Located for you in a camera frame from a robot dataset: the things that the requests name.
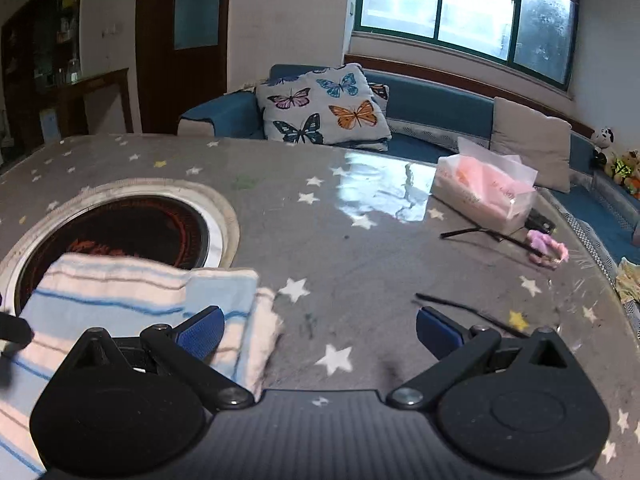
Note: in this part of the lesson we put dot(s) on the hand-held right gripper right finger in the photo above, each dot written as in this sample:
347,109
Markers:
440,332

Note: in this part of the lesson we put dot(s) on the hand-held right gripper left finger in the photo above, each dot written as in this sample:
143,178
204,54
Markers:
202,331

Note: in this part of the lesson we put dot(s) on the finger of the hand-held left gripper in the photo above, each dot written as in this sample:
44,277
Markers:
15,331

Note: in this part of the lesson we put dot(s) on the blue striped pants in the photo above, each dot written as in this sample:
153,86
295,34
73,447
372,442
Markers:
125,295

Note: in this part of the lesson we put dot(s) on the thin black stick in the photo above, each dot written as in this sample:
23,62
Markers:
465,306
470,231

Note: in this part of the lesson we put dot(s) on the black round induction cooktop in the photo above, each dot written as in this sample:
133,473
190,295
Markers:
125,230

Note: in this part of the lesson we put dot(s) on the pink tissue pack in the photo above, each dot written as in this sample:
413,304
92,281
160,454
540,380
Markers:
480,190

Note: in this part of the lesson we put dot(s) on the small black object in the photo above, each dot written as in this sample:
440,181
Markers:
540,221

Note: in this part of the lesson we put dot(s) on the yellow patterned cloth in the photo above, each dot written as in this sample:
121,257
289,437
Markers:
630,280

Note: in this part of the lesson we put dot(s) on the beige pillow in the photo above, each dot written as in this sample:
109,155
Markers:
532,145

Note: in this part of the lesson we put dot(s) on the blue sofa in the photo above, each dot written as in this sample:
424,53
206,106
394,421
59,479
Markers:
440,105

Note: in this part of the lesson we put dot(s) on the orange plush toy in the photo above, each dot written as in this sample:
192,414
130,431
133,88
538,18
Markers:
625,170

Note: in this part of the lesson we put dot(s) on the butterfly print pillow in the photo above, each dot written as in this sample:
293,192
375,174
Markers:
320,105
380,92

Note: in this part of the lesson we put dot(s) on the panda plush toy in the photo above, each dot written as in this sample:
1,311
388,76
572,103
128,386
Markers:
602,142

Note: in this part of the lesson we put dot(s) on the brown wooden door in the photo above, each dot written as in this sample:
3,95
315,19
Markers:
185,80

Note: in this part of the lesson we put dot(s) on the dark wooden side table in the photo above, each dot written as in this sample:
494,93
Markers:
95,85

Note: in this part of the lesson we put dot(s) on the dark wooden shelf cabinet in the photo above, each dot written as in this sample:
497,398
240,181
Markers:
40,60

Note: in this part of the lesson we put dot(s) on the green-framed window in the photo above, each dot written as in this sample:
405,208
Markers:
450,0

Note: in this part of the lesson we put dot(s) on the white wall switch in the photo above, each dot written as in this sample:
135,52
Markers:
112,31

